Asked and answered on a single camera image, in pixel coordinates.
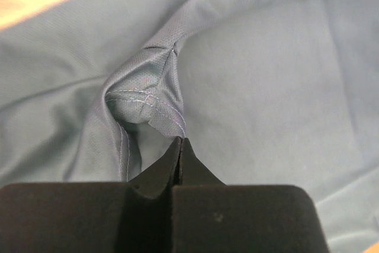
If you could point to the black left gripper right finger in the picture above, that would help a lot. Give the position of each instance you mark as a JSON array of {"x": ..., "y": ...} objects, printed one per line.
[{"x": 209, "y": 216}]

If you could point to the dark grey t shirt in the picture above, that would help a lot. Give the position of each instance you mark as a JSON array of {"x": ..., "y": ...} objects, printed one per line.
[{"x": 267, "y": 91}]

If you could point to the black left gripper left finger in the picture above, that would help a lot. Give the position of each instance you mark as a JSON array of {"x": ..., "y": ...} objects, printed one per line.
[{"x": 129, "y": 216}]

